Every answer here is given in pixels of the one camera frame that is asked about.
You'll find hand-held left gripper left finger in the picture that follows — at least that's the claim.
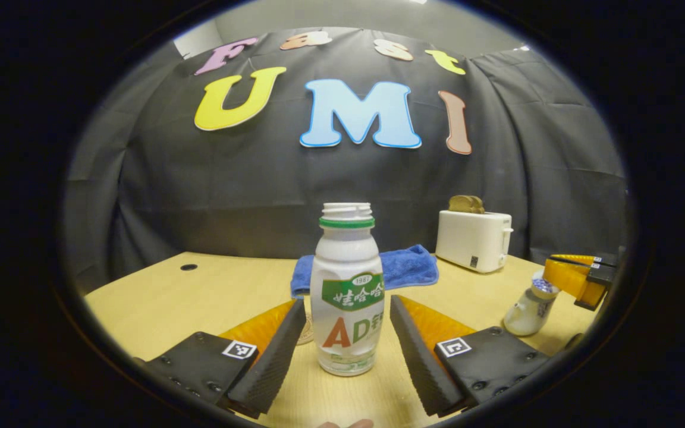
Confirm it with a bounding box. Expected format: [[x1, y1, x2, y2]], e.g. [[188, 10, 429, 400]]
[[131, 298, 307, 420]]

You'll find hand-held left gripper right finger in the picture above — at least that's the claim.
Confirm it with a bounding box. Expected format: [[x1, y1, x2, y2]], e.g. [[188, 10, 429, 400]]
[[389, 294, 552, 418]]

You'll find white blue teacup lid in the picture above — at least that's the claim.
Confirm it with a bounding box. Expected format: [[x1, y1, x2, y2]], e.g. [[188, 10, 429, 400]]
[[531, 270, 561, 298]]

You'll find round brown coaster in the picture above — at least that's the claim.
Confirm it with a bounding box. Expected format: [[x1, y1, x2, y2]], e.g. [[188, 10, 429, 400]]
[[296, 314, 315, 347]]

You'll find white blue teacup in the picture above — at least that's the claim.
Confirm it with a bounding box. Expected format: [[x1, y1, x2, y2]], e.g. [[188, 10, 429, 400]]
[[503, 279, 557, 337]]

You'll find white water bottle green label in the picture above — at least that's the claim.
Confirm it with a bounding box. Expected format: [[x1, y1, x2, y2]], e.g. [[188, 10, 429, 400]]
[[310, 202, 386, 377]]

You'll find blue towel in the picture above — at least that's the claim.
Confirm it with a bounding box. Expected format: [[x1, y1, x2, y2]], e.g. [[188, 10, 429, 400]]
[[291, 244, 439, 298]]

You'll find white toaster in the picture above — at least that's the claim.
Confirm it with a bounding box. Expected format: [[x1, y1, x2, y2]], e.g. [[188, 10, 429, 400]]
[[436, 209, 514, 274]]

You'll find black backdrop cloth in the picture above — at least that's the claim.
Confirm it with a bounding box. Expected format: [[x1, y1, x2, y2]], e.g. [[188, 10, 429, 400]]
[[63, 27, 629, 295]]

